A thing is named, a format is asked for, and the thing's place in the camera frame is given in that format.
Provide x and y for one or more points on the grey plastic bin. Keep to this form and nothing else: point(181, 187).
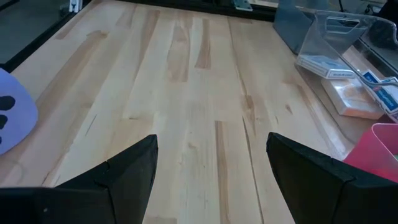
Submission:
point(289, 25)

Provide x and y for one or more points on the silver frame bracket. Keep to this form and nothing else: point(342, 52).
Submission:
point(242, 4)

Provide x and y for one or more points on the clear plastic bin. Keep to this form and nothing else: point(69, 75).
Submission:
point(342, 40)

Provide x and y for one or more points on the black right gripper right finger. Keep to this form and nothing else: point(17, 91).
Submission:
point(326, 193)

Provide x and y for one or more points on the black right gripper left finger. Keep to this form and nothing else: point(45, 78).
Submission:
point(93, 199)

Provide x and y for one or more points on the white frame bracket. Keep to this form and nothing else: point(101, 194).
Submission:
point(76, 5)

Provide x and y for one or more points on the purple foam die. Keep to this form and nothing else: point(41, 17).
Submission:
point(15, 124)

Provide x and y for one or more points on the pink plastic bin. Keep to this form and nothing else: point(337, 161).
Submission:
point(376, 149)

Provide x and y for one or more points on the white card box blue labels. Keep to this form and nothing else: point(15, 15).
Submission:
point(385, 99)

